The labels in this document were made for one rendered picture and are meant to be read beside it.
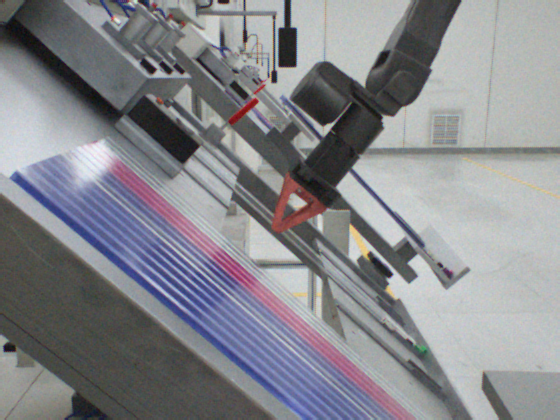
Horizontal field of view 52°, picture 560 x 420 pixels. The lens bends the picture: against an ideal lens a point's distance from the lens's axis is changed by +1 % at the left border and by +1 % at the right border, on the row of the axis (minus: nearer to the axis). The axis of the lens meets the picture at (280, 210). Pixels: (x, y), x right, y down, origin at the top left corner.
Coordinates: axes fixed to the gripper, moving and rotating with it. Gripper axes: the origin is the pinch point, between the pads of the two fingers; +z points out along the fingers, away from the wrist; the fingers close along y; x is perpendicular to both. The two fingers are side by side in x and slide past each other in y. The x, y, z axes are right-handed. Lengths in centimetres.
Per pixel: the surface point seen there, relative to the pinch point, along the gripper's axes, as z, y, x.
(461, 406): 1.2, 15.1, 29.1
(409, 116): -114, -759, 183
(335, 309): 1.8, 12.4, 10.0
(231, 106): -3, -96, -17
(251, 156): 43, -452, 19
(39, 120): -0.8, 32.5, -25.2
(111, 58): -6.0, 17.0, -27.2
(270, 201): 0.9, -19.2, -0.3
